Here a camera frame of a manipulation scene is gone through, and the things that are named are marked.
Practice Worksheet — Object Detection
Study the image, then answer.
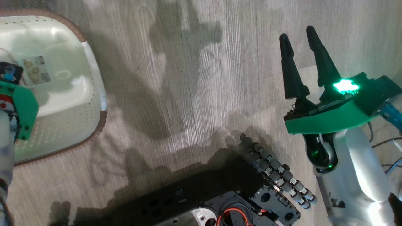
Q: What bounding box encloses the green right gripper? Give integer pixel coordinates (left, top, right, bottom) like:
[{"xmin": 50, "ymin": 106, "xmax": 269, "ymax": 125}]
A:
[{"xmin": 279, "ymin": 26, "xmax": 382, "ymax": 135}]

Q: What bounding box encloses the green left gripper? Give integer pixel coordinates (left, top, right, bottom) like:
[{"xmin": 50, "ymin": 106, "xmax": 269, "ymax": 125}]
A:
[{"xmin": 0, "ymin": 81, "xmax": 40, "ymax": 141}]

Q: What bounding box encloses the cream perforated laundry basket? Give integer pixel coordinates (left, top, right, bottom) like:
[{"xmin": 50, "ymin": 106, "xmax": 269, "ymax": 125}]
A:
[{"xmin": 0, "ymin": 9, "xmax": 108, "ymax": 166}]

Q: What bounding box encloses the printed basket sticker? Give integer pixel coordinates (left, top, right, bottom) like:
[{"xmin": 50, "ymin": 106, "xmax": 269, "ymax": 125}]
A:
[{"xmin": 19, "ymin": 56, "xmax": 51, "ymax": 86}]

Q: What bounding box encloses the roller omni wheel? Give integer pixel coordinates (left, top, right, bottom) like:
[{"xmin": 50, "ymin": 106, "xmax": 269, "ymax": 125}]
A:
[{"xmin": 240, "ymin": 133, "xmax": 317, "ymax": 209}]

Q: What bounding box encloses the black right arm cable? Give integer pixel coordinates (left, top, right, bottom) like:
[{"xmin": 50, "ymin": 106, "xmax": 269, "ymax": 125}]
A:
[{"xmin": 367, "ymin": 103, "xmax": 402, "ymax": 174}]

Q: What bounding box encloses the red wire loop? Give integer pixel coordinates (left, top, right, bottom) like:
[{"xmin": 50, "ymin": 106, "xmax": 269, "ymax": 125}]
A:
[{"xmin": 216, "ymin": 207, "xmax": 253, "ymax": 226}]

